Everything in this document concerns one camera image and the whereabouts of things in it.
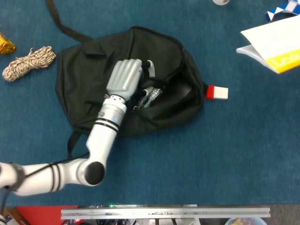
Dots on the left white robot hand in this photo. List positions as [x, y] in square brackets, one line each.
[124, 77]

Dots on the black fabric backpack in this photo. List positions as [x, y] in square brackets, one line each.
[164, 112]

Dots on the white and yellow Lexicon book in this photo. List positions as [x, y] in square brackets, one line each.
[274, 39]

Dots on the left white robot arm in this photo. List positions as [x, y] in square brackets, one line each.
[105, 131]

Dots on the clear plastic bag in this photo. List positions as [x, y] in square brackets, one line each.
[150, 96]

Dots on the white bottle with red cap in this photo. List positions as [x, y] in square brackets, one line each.
[218, 92]

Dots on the blue felt table mat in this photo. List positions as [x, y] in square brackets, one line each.
[187, 164]

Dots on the gold foil packet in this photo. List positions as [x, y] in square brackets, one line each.
[5, 45]

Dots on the white bottle with fruit label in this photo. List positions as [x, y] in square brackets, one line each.
[221, 2]

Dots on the red panel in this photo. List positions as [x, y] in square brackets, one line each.
[39, 216]

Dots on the blue white snake puzzle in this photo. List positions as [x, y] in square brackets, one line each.
[275, 12]

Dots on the cardboard box with blue label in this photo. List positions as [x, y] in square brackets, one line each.
[11, 219]

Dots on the round clear plastic tub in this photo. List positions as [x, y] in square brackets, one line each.
[243, 222]

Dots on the aluminium profile rail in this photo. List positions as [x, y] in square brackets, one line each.
[164, 213]

